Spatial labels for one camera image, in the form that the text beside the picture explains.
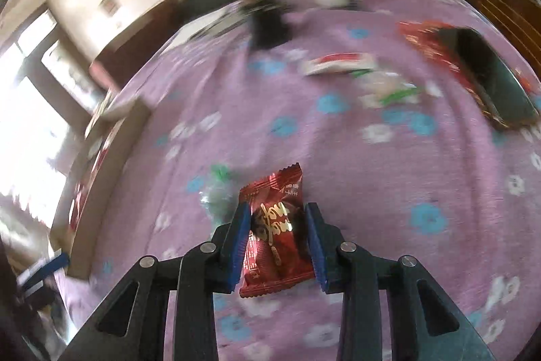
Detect white red wafer packet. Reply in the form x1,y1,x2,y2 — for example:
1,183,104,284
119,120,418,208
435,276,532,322
299,52,378,76

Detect green white candy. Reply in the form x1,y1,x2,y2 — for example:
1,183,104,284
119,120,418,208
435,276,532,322
358,72,421,107

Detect green clear candy wrapper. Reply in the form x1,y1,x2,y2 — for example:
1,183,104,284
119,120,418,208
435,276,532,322
199,164,237,227

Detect cardboard box tray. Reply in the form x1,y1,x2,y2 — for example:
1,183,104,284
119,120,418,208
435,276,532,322
49,98,151,280

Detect dark red snack packet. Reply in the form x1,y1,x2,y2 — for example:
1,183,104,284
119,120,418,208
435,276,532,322
238,163,314,298

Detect purple floral tablecloth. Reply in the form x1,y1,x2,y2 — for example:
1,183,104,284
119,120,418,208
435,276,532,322
57,0,540,360

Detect black smartphone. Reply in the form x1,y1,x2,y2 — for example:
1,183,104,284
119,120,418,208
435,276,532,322
436,27,539,128

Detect black jar with cork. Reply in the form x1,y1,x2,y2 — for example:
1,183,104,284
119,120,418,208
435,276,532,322
238,0,291,50

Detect red foil packet under phone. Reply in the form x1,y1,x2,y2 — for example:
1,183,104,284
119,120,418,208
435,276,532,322
398,21,540,130

